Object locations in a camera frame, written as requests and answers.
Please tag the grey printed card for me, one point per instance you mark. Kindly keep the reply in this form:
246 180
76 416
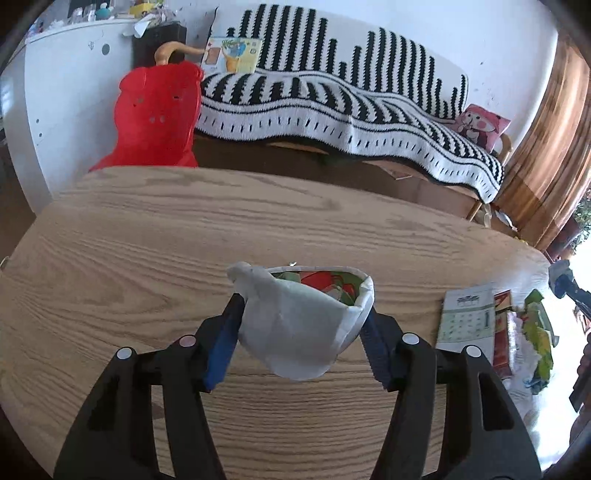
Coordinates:
464 318

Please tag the black box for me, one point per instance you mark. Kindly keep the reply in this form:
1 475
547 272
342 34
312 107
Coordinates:
154 44

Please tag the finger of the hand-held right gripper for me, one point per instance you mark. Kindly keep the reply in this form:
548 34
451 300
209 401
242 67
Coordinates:
561 279
582 378

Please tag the clutter on cabinet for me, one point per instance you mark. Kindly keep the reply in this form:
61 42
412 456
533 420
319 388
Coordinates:
111 11

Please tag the green potted plant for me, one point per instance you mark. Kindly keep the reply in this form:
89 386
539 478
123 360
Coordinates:
582 212

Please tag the brown curtain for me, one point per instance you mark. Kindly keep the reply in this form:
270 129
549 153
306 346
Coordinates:
549 152

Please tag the white paper cup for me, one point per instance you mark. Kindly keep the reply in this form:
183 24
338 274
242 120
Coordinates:
295 327

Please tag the red carton box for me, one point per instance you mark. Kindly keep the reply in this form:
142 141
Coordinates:
503 332

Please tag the colourful picture book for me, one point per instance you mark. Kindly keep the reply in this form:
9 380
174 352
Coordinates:
233 55

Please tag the red plastic chair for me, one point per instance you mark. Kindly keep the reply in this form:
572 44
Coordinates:
157 115

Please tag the pink cartoon pillow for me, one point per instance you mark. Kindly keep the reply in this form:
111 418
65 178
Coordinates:
480 127

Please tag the wooden sofa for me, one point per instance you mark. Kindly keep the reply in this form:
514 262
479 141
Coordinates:
443 194

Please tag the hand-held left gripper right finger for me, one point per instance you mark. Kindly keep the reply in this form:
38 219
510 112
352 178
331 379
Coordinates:
376 355

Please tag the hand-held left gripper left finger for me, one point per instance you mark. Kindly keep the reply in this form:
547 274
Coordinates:
221 355

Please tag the white cabinet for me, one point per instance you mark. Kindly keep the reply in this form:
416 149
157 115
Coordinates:
64 101

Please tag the green snack packet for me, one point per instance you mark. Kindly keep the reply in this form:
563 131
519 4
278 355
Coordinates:
540 337

